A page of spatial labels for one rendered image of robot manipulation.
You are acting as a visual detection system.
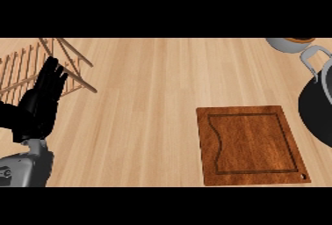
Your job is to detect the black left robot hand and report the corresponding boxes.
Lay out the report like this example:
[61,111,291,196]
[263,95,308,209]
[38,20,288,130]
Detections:
[0,55,69,144]

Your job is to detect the brown wooden cutting board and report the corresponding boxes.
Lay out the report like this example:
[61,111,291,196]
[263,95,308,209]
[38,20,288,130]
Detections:
[195,105,313,187]

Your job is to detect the wooden dish rack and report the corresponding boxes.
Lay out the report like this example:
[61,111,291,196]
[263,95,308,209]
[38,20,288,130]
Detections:
[0,38,99,107]

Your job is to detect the grey bowl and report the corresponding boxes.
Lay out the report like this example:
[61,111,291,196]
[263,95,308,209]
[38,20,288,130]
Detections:
[264,38,316,54]

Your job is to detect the black pot with silver handle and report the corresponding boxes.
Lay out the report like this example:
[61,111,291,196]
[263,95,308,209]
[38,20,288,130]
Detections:
[297,45,332,148]

